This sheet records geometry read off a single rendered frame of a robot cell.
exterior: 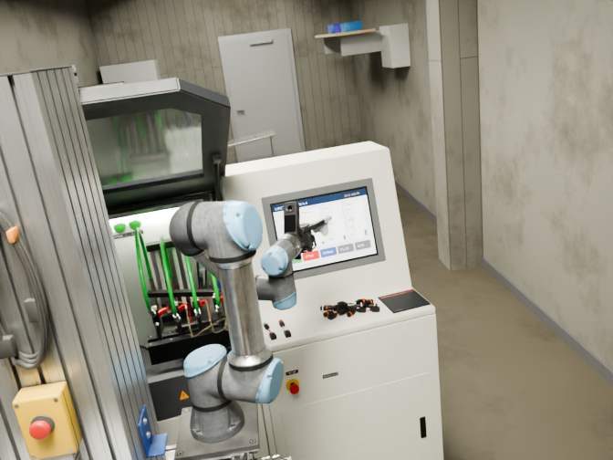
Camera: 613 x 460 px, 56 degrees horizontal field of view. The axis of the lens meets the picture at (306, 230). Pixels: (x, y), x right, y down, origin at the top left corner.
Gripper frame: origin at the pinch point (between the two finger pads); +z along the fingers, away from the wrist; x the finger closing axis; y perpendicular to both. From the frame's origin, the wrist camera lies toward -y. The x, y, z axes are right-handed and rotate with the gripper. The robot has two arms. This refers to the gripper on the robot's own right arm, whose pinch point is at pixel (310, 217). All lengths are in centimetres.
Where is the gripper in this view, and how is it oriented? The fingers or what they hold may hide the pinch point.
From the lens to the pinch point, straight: 192.8
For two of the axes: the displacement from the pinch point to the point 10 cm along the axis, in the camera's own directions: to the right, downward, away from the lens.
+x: 9.1, -1.3, -3.9
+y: 2.4, 9.3, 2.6
